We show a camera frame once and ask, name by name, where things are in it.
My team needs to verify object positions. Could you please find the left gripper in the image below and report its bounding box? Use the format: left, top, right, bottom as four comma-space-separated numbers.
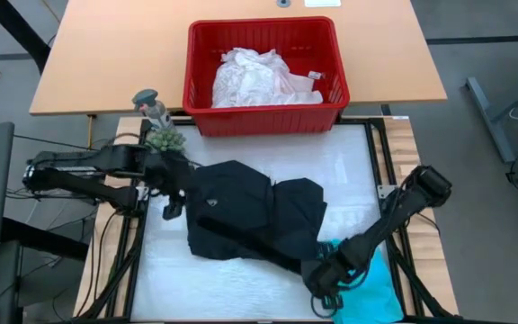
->
144, 150, 195, 221

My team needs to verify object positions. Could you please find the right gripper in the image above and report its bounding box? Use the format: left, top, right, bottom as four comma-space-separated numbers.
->
306, 245, 363, 311

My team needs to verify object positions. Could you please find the teal garment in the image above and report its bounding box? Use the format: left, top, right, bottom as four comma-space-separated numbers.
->
317, 238, 405, 324

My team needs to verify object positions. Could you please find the black jacket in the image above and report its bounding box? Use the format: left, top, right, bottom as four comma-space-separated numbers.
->
184, 159, 330, 275

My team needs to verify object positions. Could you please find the red plastic laundry bin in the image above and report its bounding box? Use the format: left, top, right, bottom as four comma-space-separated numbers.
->
182, 16, 351, 139

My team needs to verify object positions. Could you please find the green potted succulent plant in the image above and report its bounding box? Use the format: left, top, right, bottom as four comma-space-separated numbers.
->
144, 127, 187, 154

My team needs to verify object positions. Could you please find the clear spray bottle grey head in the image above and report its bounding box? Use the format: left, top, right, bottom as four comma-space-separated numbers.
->
131, 88, 177, 134

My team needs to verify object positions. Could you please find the white garment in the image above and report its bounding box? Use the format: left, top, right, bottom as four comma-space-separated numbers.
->
211, 47, 326, 109

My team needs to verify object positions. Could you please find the orange wooden desk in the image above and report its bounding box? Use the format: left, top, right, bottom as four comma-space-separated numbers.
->
28, 0, 449, 117

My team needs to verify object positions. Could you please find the black diagonal desk beam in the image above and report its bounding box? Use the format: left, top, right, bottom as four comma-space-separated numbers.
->
0, 0, 53, 73

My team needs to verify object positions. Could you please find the grey metal desk leg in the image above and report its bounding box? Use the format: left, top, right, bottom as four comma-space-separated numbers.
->
465, 67, 518, 164

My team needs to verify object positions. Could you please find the black aluminium table frame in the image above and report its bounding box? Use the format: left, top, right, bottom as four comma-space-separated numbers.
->
78, 116, 458, 324

